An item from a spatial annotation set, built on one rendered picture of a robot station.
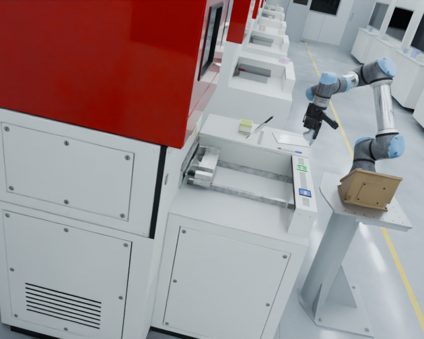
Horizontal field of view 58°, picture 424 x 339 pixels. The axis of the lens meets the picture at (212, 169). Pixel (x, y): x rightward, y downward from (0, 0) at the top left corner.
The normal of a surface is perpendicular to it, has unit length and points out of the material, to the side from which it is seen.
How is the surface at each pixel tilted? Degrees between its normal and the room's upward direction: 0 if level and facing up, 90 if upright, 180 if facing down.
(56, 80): 90
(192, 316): 90
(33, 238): 90
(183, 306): 90
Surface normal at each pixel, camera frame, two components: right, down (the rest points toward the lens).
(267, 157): -0.15, 0.44
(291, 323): 0.18, -0.87
